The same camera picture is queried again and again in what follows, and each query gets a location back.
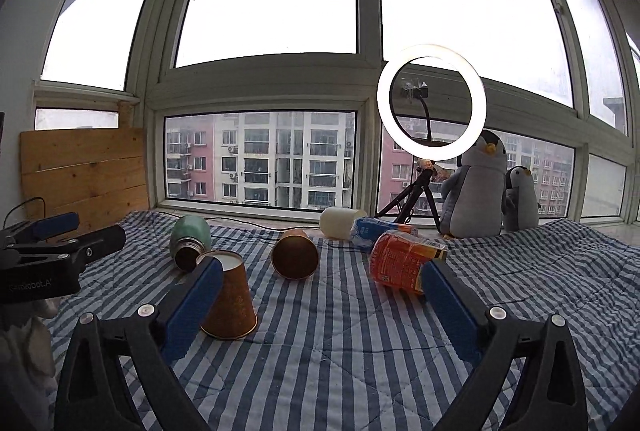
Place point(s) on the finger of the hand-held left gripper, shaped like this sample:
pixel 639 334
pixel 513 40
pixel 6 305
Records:
pixel 97 245
pixel 52 225

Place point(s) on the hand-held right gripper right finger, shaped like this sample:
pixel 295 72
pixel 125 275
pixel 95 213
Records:
pixel 450 311

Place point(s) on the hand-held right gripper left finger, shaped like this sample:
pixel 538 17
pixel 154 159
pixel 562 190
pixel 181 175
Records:
pixel 192 306

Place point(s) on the brown paper cup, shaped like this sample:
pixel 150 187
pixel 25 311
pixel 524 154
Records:
pixel 295 256

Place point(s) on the orange paper cup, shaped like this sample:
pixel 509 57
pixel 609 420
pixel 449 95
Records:
pixel 235 301

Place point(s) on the white cup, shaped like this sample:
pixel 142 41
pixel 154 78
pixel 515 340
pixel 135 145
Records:
pixel 340 222

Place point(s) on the wooden board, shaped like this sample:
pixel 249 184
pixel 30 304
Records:
pixel 85 176

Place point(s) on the green thermos bottle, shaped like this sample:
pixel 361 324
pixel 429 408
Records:
pixel 190 236

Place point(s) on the blue and white packet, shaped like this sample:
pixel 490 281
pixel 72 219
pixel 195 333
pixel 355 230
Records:
pixel 377 231

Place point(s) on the large grey penguin plush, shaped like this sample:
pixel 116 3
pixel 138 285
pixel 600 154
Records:
pixel 475 196

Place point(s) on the black tripod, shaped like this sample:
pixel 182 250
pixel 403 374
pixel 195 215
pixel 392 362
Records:
pixel 419 185

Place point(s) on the small grey penguin plush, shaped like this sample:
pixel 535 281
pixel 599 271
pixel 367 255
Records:
pixel 520 201

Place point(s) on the blue striped blanket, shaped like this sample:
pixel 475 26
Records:
pixel 325 361

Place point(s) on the black gooseneck phone holder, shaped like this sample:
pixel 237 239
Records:
pixel 416 91

